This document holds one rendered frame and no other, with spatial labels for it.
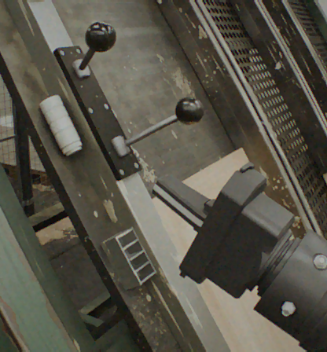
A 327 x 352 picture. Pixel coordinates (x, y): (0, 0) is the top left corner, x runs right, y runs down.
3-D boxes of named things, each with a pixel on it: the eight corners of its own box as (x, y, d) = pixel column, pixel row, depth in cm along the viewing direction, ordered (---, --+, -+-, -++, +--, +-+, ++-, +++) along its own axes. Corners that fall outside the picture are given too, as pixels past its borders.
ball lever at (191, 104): (115, 164, 63) (209, 115, 62) (102, 138, 63) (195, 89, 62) (120, 163, 67) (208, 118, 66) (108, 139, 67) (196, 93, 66)
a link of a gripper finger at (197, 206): (167, 177, 48) (219, 214, 46) (149, 187, 45) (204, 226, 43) (174, 164, 47) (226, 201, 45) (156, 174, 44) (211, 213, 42)
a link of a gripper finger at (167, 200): (149, 188, 45) (204, 226, 43) (167, 177, 48) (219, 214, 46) (144, 201, 46) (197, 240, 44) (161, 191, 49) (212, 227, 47)
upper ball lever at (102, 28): (72, 89, 65) (97, 48, 53) (60, 66, 65) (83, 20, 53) (96, 79, 67) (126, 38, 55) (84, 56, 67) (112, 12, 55)
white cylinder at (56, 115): (34, 107, 63) (60, 159, 63) (47, 96, 61) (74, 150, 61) (49, 103, 65) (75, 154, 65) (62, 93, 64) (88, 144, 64)
